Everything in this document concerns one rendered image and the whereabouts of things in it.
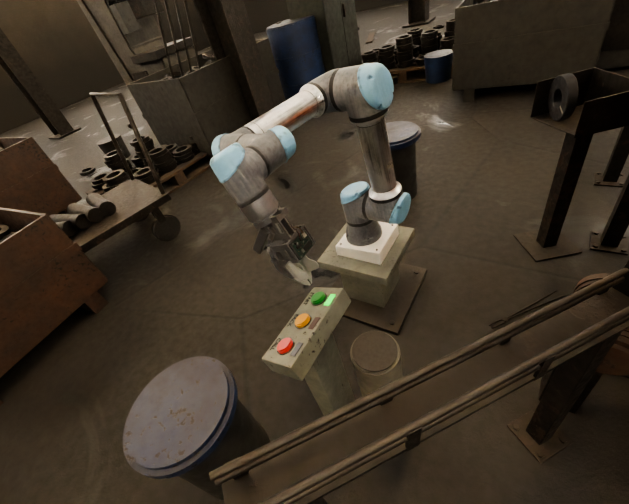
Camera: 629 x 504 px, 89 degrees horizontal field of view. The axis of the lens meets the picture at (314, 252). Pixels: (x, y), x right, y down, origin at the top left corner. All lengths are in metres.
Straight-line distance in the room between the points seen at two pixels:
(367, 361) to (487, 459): 0.60
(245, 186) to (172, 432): 0.67
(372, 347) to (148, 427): 0.63
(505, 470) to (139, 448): 1.04
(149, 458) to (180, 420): 0.10
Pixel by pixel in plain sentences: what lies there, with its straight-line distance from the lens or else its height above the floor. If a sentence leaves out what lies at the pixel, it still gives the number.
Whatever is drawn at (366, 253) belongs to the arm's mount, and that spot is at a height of 0.35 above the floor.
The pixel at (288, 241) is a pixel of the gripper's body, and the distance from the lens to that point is 0.68.
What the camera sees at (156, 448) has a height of 0.43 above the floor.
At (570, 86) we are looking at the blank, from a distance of 1.53.
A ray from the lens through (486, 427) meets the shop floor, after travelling 1.32.
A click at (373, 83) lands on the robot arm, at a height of 0.97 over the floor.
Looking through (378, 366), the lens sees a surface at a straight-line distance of 0.80.
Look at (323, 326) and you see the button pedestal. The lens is 0.78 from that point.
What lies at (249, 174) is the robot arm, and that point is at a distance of 0.66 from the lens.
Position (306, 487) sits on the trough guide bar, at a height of 0.74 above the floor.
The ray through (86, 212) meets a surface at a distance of 2.56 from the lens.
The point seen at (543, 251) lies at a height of 0.01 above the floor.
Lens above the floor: 1.22
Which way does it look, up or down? 40 degrees down
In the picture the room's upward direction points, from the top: 17 degrees counter-clockwise
